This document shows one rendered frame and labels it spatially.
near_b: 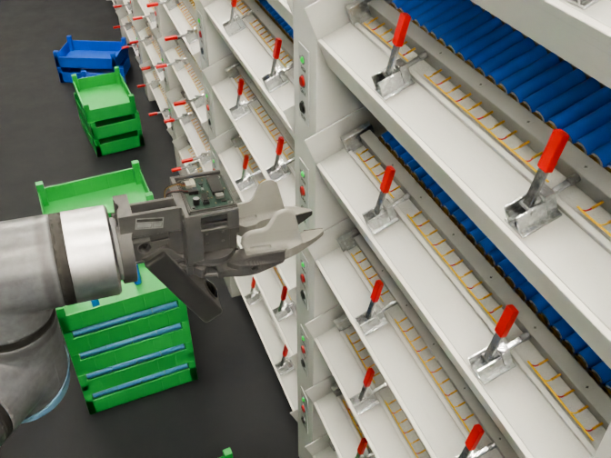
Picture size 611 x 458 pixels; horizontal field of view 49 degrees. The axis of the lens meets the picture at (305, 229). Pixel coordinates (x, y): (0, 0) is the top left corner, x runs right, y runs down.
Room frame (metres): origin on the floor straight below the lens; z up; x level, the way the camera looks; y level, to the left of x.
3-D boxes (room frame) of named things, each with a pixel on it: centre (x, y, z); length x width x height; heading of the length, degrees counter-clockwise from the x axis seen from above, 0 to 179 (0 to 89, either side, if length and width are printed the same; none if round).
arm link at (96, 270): (0.49, 0.21, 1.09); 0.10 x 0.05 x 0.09; 21
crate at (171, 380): (1.23, 0.48, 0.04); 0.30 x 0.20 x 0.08; 114
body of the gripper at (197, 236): (0.52, 0.13, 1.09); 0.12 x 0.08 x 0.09; 111
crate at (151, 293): (1.23, 0.48, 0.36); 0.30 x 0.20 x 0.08; 114
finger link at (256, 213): (0.58, 0.04, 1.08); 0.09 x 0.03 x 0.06; 118
